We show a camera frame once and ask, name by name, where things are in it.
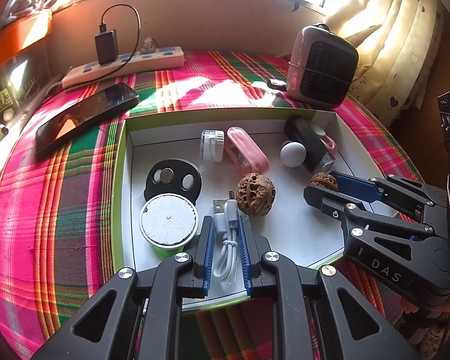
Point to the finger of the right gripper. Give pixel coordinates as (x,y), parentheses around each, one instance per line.
(352,214)
(391,190)

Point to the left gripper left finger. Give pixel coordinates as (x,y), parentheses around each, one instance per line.
(136,314)

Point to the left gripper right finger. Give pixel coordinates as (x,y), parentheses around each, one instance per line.
(316,314)

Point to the brown walnut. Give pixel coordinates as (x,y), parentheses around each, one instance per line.
(255,195)
(324,180)

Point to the pink clip with green pad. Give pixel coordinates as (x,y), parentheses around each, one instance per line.
(326,140)

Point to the white ball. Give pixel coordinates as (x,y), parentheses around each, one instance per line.
(292,154)

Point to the pink earphone case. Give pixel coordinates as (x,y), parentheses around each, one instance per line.
(244,152)

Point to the white green spool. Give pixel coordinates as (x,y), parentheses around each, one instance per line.
(168,222)

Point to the black disc with magnets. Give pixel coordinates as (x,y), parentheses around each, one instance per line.
(174,176)

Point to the person's right hand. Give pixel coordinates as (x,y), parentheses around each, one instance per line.
(443,309)

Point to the pink black mini heater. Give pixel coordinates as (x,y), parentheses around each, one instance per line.
(321,67)

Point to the small black heater plug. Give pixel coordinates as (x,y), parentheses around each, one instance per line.
(275,84)

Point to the green shallow cardboard box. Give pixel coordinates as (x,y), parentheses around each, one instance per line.
(294,229)

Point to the cream heart curtain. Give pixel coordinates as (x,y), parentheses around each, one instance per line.
(397,43)

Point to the black smartphone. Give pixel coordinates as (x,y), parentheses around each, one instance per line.
(77,119)

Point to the white plug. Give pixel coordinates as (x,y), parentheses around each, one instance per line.
(150,45)

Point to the white power strip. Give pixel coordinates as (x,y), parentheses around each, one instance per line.
(141,61)

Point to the black charger adapter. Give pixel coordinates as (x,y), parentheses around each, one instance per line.
(106,46)

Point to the orange planter tray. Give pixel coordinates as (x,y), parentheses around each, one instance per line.
(23,33)

